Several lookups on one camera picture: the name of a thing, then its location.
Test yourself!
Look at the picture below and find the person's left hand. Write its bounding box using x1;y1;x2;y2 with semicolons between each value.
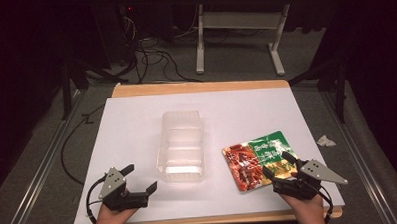
91;201;140;224

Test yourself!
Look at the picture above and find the person's right hand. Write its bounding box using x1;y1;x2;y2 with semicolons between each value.
278;191;327;224

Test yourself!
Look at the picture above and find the red and green snack packet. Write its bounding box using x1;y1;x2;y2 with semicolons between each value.
221;130;301;193

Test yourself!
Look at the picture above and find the white paper sheet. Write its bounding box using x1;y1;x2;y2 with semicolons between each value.
68;85;346;224

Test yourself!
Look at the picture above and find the crumpled white paper scrap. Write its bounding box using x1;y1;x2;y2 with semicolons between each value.
315;134;338;148

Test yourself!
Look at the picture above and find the white metal desk frame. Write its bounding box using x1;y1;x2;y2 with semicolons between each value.
193;0;338;80

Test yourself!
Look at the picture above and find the long black floor cable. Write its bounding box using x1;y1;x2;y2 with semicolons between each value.
58;104;109;188

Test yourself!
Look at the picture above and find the tangle of black cables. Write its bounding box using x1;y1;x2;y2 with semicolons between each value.
116;11;203;87

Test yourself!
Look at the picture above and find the clear plastic container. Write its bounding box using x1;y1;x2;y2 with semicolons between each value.
153;109;207;185

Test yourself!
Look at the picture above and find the dark computer tower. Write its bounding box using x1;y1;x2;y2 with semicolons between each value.
91;3;140;71

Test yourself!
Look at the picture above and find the metal floor rail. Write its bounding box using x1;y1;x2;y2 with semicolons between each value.
321;87;397;224
0;89;92;224

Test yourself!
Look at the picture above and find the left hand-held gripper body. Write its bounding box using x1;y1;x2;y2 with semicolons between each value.
97;165;150;213

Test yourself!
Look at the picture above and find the black metal stand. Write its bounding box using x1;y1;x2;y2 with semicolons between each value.
286;51;352;127
57;50;132;122

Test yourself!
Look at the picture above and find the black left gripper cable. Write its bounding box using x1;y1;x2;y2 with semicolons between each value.
85;175;110;224

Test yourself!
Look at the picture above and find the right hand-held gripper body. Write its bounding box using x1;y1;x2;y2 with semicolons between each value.
271;157;350;202

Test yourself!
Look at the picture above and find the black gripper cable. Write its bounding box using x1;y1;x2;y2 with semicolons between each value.
85;175;110;224
317;183;335;224

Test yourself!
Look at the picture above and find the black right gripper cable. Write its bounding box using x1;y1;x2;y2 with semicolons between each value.
317;183;335;224

